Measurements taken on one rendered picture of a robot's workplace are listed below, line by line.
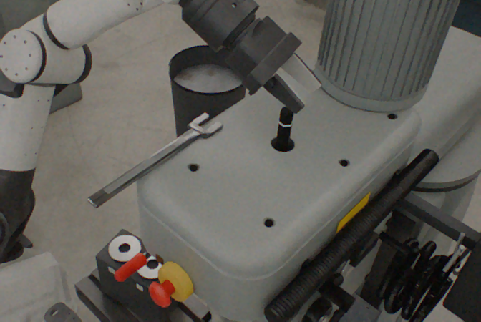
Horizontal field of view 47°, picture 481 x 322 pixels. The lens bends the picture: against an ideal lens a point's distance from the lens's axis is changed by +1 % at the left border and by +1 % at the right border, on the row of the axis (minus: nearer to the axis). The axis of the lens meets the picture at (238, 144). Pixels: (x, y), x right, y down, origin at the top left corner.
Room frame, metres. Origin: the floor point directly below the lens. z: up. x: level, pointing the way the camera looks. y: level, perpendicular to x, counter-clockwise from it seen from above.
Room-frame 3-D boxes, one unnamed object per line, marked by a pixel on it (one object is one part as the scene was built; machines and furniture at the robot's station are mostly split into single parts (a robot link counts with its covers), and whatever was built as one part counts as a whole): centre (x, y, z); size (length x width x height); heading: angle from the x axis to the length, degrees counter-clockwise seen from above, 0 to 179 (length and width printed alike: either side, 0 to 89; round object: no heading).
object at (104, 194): (0.57, 0.12, 1.89); 0.24 x 0.04 x 0.01; 142
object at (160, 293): (0.43, 0.09, 1.76); 0.04 x 0.03 x 0.04; 51
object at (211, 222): (0.64, -0.08, 1.81); 0.47 x 0.26 x 0.16; 141
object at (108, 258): (0.90, 0.25, 1.07); 0.22 x 0.12 x 0.20; 62
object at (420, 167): (0.56, -0.20, 1.79); 0.45 x 0.04 x 0.04; 141
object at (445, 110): (1.02, -0.39, 1.66); 0.80 x 0.23 x 0.20; 141
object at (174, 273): (0.45, 0.08, 1.76); 0.06 x 0.02 x 0.06; 51
